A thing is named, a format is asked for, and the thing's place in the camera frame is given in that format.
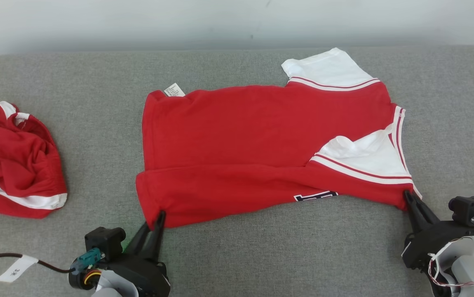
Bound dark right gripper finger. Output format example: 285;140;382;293
409;193;442;230
403;190;426;236

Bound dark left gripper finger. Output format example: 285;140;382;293
127;222;157;259
146;210;167;261

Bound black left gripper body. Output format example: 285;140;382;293
104;252;171;297

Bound red white wire bundle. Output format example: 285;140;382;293
427;243;474;292

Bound white paper cable tag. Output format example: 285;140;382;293
0;255;39;283

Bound red jersey shirt white sleeves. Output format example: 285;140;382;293
135;47;423;230

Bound red shorts white stripe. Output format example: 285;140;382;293
0;101;68;219

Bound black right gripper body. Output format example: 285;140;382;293
401;220;474;271

